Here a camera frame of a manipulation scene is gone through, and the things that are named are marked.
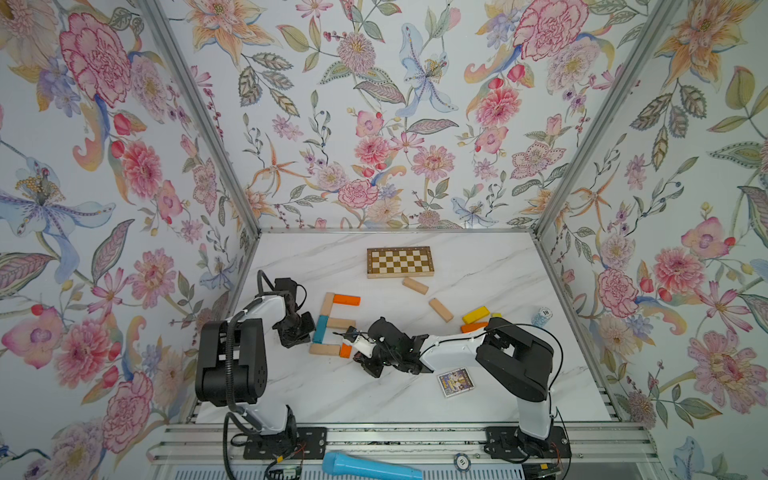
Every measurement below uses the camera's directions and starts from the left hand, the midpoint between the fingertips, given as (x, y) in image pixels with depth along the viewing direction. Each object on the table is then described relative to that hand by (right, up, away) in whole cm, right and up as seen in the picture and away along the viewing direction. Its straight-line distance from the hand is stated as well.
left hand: (316, 331), depth 93 cm
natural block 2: (+32, +13, +11) cm, 36 cm away
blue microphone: (+12, -25, -25) cm, 37 cm away
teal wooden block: (+1, +1, +2) cm, 3 cm away
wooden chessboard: (+26, +21, +15) cm, 37 cm away
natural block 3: (+40, +6, +6) cm, 41 cm away
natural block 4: (+7, +2, +3) cm, 8 cm away
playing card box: (+40, -11, -10) cm, 43 cm away
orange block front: (+9, -5, -3) cm, 11 cm away
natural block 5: (+3, -4, -4) cm, 7 cm away
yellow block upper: (+51, +4, +6) cm, 51 cm away
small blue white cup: (+69, +5, -2) cm, 69 cm away
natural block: (+2, +7, +8) cm, 11 cm away
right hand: (+13, -5, -4) cm, 14 cm away
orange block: (+9, +9, +9) cm, 15 cm away
